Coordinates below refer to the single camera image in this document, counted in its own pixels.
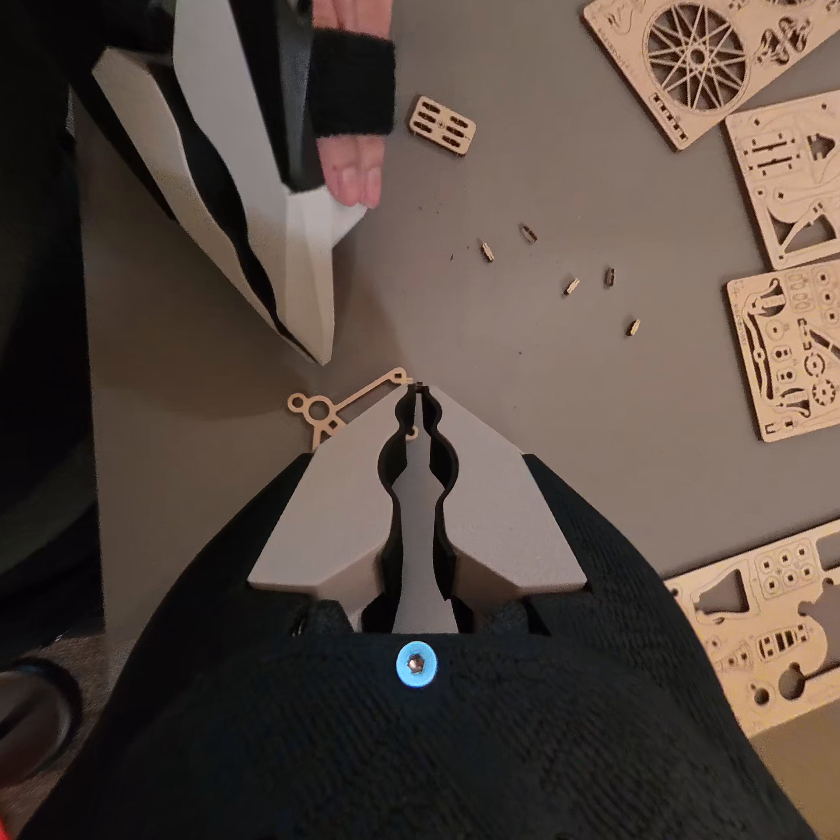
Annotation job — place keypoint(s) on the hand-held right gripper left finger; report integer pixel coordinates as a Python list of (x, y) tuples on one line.
[(315, 525)]

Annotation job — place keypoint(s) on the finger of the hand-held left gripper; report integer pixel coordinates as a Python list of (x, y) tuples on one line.
[(151, 131), (223, 98)]

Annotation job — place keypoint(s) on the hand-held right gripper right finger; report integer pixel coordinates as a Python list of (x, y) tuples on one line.
[(512, 525)]

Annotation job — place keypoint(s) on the wooden bicycle frame part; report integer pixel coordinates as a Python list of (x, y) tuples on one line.
[(371, 390)]

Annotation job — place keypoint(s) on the wooden sheet with triangle cutouts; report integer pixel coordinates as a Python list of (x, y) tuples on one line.
[(718, 679)]

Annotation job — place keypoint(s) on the wooden sheet with frame cutout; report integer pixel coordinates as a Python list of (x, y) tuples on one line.
[(774, 420)]

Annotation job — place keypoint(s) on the person's left hand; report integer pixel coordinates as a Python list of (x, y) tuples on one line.
[(351, 170)]

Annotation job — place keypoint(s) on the small slotted wooden piece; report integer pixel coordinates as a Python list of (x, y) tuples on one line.
[(442, 126)]

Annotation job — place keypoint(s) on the dark round object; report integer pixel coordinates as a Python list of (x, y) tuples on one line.
[(65, 695)]

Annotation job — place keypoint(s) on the wooden sheet with crescent cutouts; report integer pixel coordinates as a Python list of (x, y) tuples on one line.
[(741, 141)]

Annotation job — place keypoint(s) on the wooden sheet with wheel cutouts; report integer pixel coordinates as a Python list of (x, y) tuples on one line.
[(754, 97)]

